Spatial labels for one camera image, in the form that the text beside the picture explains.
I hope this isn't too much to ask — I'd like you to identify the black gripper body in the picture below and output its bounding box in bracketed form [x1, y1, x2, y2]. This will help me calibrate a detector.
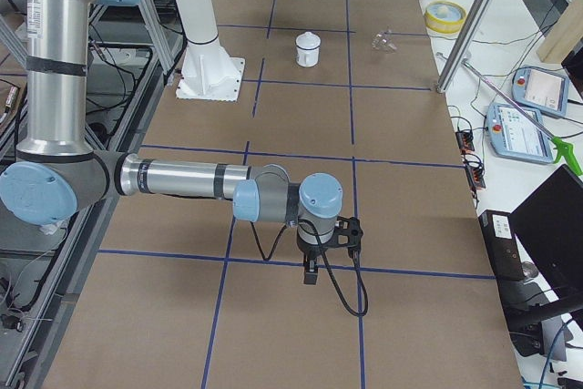
[302, 243, 321, 263]

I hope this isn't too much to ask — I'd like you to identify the white enamel cup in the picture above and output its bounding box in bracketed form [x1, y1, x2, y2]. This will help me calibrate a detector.
[295, 31, 321, 67]

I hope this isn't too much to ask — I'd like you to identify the clear plastic funnel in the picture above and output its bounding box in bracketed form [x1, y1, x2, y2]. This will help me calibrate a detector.
[372, 28, 397, 53]

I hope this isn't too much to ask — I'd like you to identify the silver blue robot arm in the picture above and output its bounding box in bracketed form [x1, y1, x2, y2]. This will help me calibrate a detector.
[1, 0, 343, 284]

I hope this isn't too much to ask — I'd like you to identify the lower orange black connector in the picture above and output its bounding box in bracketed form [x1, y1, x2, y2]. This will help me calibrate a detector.
[465, 161, 486, 190]

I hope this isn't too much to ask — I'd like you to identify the orange black connector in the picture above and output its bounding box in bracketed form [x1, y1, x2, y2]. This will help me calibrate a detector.
[465, 161, 486, 190]
[455, 129, 475, 153]

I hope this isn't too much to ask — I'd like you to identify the black computer box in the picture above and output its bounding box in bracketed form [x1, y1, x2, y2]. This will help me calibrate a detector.
[478, 210, 526, 282]

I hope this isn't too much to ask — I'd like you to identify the upper orange black connector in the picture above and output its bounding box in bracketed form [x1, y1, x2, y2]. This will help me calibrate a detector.
[455, 129, 475, 153]

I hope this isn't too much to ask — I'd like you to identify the white pillar with base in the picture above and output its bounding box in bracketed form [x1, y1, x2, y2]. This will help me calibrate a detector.
[175, 0, 245, 102]

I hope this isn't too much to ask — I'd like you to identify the lower teach pendant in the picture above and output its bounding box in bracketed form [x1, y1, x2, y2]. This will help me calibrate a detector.
[486, 102, 554, 164]

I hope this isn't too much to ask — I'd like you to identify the teach pendant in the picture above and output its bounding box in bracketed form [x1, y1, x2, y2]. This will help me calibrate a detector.
[512, 66, 570, 118]
[486, 102, 554, 164]

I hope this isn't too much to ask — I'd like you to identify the black monitor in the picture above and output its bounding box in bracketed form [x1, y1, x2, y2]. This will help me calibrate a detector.
[510, 165, 582, 291]

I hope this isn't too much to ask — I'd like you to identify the yellow tape roll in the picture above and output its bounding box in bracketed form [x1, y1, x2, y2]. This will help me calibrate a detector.
[424, 1, 466, 34]

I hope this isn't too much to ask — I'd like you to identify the upper teach pendant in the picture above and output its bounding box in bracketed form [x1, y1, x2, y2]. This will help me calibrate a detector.
[512, 66, 570, 118]

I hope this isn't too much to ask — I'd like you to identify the wooden block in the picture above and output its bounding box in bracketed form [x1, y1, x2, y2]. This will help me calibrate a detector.
[537, 0, 583, 64]

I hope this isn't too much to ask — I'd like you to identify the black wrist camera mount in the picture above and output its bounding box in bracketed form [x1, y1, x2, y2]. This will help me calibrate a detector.
[329, 216, 363, 259]

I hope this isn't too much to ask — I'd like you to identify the green handled grabber stick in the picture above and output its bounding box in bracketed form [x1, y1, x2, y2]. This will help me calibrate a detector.
[461, 58, 582, 176]

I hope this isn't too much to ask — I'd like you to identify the aluminium frame post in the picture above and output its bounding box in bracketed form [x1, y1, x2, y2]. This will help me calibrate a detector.
[436, 0, 492, 93]

